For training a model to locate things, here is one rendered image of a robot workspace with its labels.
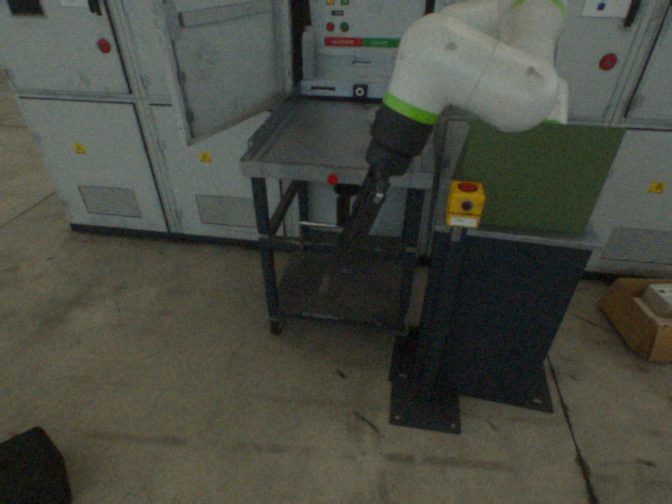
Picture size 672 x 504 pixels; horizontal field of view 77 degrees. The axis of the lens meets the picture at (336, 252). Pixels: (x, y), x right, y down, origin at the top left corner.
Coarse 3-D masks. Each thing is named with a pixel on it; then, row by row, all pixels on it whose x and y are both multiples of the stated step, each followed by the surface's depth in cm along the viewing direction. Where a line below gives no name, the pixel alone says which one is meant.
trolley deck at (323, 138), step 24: (312, 120) 167; (336, 120) 167; (360, 120) 167; (288, 144) 146; (312, 144) 146; (336, 144) 146; (360, 144) 146; (432, 144) 146; (264, 168) 135; (288, 168) 134; (312, 168) 133; (336, 168) 131; (360, 168) 130; (408, 168) 130; (432, 168) 130
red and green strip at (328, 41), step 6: (324, 42) 177; (330, 42) 177; (336, 42) 177; (342, 42) 176; (348, 42) 176; (354, 42) 175; (360, 42) 175; (366, 42) 175; (372, 42) 174; (378, 42) 174; (384, 42) 174; (390, 42) 173; (396, 42) 173
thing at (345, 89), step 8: (304, 80) 187; (312, 80) 186; (320, 80) 186; (304, 88) 189; (312, 88) 188; (320, 88) 188; (336, 88) 186; (344, 88) 186; (352, 88) 185; (368, 88) 184; (376, 88) 184; (384, 88) 183; (344, 96) 188; (352, 96) 187; (368, 96) 186; (376, 96) 186
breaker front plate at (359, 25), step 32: (320, 0) 169; (352, 0) 167; (384, 0) 165; (416, 0) 163; (320, 32) 175; (352, 32) 173; (384, 32) 172; (320, 64) 183; (352, 64) 180; (384, 64) 178
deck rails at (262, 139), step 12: (288, 96) 172; (276, 108) 158; (288, 108) 174; (264, 120) 146; (276, 120) 159; (288, 120) 166; (264, 132) 146; (276, 132) 155; (252, 144) 136; (264, 144) 145; (252, 156) 136; (420, 156) 137; (420, 168) 129
